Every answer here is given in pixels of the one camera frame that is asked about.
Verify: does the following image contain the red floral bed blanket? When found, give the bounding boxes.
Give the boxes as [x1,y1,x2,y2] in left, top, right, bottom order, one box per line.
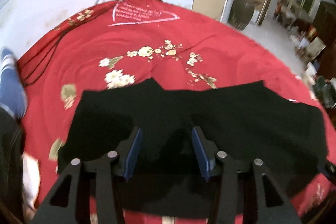
[16,0,336,224]

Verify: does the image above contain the black pants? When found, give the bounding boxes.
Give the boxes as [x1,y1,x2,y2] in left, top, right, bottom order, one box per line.
[58,79,328,218]

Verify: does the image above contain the dark ceramic jar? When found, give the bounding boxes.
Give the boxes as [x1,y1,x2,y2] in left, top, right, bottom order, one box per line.
[228,0,256,31]

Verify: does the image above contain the blue white sock foot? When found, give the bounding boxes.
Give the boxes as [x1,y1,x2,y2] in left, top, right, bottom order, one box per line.
[1,48,28,119]

